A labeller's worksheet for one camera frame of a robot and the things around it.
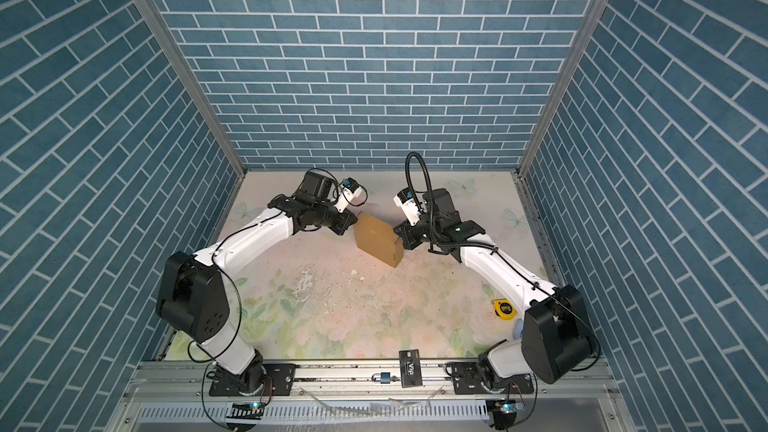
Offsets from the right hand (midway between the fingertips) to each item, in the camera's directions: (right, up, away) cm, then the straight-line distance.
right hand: (394, 226), depth 82 cm
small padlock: (-3, -38, -7) cm, 39 cm away
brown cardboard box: (-5, -5, +7) cm, 10 cm away
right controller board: (+27, -44, -11) cm, 52 cm away
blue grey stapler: (+34, -28, -1) cm, 44 cm away
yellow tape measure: (+31, -24, +2) cm, 39 cm away
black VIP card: (+4, -36, -6) cm, 37 cm away
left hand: (-11, +2, +5) cm, 13 cm away
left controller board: (-34, -44, -10) cm, 57 cm away
